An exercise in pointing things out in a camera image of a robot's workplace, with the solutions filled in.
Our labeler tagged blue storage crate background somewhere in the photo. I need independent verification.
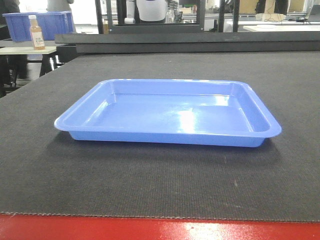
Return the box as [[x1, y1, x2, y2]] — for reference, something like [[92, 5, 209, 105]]
[[2, 11, 74, 42]]

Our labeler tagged orange juice bottle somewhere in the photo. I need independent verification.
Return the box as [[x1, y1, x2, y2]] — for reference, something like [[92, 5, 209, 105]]
[[28, 15, 45, 51]]

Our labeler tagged dark grey table mat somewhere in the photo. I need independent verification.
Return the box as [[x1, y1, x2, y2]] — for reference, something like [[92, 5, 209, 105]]
[[0, 51, 320, 222]]

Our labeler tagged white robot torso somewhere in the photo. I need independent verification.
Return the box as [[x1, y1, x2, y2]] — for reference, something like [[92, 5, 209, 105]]
[[124, 0, 168, 24]]

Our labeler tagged beige side table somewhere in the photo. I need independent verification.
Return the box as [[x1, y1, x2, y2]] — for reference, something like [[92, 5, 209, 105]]
[[0, 45, 58, 78]]

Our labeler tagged black metal frame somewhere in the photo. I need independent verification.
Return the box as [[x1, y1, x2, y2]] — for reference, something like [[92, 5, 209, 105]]
[[94, 0, 241, 35]]

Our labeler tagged black foam board stack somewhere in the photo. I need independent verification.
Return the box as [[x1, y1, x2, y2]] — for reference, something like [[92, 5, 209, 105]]
[[55, 31, 320, 54]]

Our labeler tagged red table edge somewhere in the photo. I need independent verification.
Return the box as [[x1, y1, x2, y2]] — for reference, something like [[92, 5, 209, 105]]
[[0, 214, 320, 240]]

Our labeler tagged white table background right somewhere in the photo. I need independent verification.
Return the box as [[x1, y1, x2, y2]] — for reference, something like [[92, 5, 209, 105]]
[[243, 24, 320, 32]]

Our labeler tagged blue plastic tray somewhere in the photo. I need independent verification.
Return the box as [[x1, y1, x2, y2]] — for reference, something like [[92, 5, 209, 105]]
[[54, 79, 282, 148]]

